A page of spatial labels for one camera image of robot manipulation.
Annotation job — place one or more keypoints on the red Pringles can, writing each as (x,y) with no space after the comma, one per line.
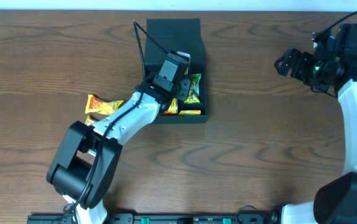
(171,110)

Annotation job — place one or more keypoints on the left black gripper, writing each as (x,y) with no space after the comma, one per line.
(184,96)

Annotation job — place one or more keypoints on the yellow chocolate cake packet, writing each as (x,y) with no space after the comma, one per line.
(182,95)

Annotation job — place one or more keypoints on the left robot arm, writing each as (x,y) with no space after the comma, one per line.
(87,158)

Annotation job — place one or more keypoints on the yellow Apollo cake packet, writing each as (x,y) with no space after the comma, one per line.
(90,120)

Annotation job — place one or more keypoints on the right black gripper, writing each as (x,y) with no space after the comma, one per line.
(303,58)

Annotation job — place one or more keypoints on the green snack packet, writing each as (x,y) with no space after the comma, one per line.
(193,96)

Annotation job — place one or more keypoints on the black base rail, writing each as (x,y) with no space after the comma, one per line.
(128,218)

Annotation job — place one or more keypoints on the yellow peanut butter packet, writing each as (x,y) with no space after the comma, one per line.
(96,105)

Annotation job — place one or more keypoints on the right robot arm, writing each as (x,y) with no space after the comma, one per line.
(335,202)

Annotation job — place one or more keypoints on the dark green open gift box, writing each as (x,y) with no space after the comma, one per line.
(183,35)

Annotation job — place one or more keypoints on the orange-yellow biscuit packet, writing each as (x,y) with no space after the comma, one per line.
(189,112)

